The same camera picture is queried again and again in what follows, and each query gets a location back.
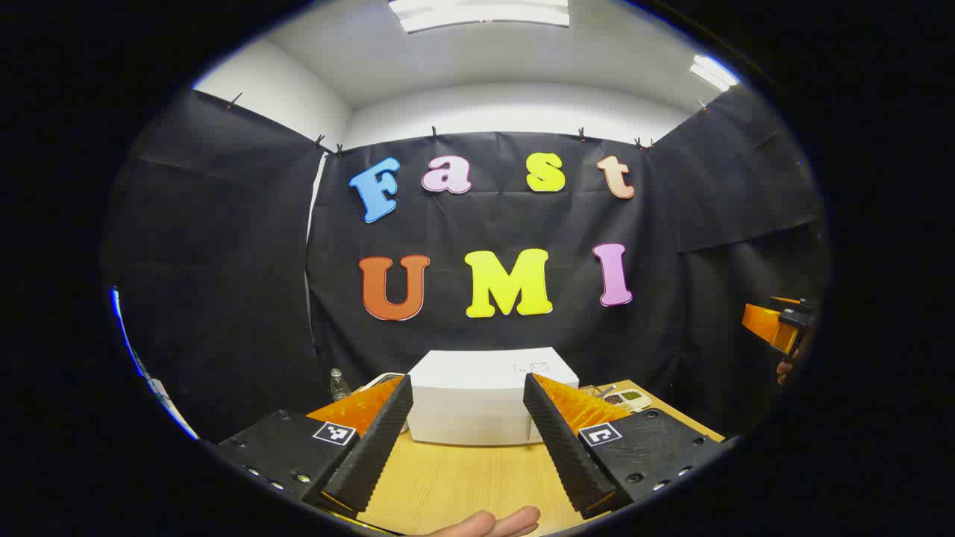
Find white divided seasoning dish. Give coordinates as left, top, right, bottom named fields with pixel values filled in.
left=601, top=388, right=652, bottom=413

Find black backdrop cloth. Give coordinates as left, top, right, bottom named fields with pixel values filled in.
left=104, top=86, right=829, bottom=448

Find white microwave oven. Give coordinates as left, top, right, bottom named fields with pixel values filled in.
left=407, top=347, right=580, bottom=447

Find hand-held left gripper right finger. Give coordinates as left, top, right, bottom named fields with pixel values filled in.
left=522, top=372, right=739, bottom=520

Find long ceiling light panel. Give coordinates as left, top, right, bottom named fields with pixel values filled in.
left=388, top=0, right=572, bottom=34

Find small ceiling light panel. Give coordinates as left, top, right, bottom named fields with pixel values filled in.
left=690, top=54, right=739, bottom=92

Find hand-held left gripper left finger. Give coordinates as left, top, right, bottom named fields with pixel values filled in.
left=215, top=374, right=415, bottom=515

